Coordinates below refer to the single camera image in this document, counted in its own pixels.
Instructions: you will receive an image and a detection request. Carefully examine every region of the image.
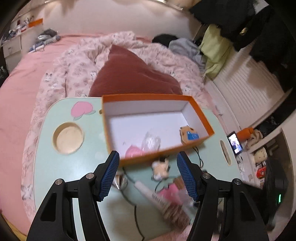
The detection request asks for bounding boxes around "white drawer cabinet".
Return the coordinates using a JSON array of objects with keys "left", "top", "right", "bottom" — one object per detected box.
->
[{"left": 2, "top": 36, "right": 22, "bottom": 58}]

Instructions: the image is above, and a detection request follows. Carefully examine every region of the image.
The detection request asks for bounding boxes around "white cosmetic tube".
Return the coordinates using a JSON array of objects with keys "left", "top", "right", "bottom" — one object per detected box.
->
[{"left": 134, "top": 181, "right": 171, "bottom": 212}]

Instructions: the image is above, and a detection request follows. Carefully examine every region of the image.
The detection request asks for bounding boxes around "small folding fan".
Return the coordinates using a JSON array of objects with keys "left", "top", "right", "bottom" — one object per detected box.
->
[{"left": 113, "top": 174, "right": 128, "bottom": 191}]

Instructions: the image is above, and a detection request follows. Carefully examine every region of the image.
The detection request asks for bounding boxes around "orange bottle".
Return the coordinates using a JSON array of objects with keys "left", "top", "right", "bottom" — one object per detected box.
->
[{"left": 236, "top": 128, "right": 254, "bottom": 142}]

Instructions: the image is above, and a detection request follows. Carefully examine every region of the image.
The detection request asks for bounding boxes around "lime green garment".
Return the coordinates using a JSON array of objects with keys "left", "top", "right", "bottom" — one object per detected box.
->
[{"left": 199, "top": 24, "right": 233, "bottom": 80}]

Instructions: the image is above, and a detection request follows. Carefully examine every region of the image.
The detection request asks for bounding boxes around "brown plush pouch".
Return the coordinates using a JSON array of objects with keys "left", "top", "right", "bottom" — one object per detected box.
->
[{"left": 180, "top": 126, "right": 200, "bottom": 144}]

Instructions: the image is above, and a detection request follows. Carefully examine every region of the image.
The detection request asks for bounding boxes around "smartphone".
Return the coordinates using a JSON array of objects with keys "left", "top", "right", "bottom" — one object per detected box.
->
[{"left": 227, "top": 132, "right": 243, "bottom": 156}]

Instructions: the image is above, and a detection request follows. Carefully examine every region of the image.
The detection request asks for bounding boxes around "mint green lap table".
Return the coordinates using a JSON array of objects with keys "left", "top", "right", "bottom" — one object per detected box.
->
[{"left": 33, "top": 97, "right": 240, "bottom": 241}]

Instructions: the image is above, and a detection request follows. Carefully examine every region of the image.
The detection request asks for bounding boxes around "white cartoon figurine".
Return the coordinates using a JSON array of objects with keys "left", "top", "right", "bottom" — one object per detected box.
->
[{"left": 152, "top": 157, "right": 170, "bottom": 181}]

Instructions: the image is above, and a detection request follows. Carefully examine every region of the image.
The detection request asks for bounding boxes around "orange cardboard box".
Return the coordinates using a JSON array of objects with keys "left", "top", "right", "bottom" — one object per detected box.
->
[{"left": 101, "top": 94, "right": 215, "bottom": 166}]

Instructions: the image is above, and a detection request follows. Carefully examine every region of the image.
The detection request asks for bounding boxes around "floral pink duvet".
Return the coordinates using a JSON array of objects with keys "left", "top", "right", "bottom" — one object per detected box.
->
[{"left": 21, "top": 31, "right": 216, "bottom": 221}]

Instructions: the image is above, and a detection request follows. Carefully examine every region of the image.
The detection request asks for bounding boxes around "black garment pile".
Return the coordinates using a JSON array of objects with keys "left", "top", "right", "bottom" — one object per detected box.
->
[{"left": 152, "top": 34, "right": 178, "bottom": 47}]

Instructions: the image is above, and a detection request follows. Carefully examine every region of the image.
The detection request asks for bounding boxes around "grey hoodie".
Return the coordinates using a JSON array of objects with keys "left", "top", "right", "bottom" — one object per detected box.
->
[{"left": 169, "top": 38, "right": 207, "bottom": 69}]

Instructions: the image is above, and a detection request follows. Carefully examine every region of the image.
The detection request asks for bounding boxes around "bubble wrap ball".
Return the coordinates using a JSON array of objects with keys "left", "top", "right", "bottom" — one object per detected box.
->
[{"left": 141, "top": 132, "right": 161, "bottom": 152}]

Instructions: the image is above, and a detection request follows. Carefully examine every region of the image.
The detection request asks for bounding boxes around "brown card box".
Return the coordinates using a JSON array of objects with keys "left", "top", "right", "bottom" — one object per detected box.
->
[{"left": 163, "top": 176, "right": 191, "bottom": 230}]

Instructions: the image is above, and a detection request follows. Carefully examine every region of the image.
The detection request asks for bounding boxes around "dark red pillow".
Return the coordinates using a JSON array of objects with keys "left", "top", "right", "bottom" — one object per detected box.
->
[{"left": 88, "top": 45, "right": 182, "bottom": 97}]

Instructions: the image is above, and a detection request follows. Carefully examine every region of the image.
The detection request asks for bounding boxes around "clothes pile on bed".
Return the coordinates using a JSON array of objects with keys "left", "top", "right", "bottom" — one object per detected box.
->
[{"left": 29, "top": 29, "right": 61, "bottom": 52}]

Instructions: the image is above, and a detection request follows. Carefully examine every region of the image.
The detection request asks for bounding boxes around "pink translucent shell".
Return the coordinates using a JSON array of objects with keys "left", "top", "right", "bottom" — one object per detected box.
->
[
  {"left": 125, "top": 145, "right": 150, "bottom": 159},
  {"left": 157, "top": 183, "right": 183, "bottom": 205}
]

